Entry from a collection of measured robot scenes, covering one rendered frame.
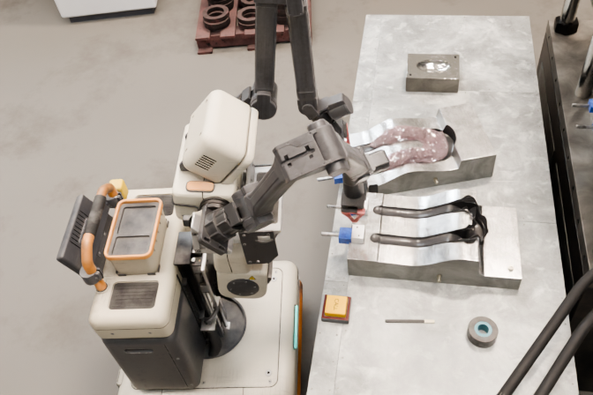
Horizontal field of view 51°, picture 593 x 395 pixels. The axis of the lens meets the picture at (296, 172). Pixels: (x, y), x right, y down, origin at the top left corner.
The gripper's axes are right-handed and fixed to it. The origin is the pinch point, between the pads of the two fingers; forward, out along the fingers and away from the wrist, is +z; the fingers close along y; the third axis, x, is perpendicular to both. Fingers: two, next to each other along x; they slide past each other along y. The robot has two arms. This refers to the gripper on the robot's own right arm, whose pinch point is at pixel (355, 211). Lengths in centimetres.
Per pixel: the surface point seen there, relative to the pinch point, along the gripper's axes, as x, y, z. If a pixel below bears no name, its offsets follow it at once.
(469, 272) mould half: -32.9, -9.0, 14.2
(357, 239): -0.5, -3.0, 9.9
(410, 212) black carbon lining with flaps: -15.6, 10.8, 13.7
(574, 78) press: -75, 89, 25
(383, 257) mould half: -8.3, -7.0, 12.4
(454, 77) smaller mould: -29, 78, 16
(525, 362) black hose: -47, -34, 16
